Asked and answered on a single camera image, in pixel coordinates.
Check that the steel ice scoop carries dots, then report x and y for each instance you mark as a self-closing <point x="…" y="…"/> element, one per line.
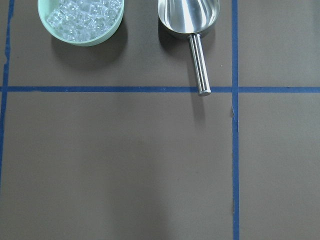
<point x="191" y="20"/>

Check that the green bowl of ice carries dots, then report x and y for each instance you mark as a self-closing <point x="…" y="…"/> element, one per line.
<point x="81" y="23"/>

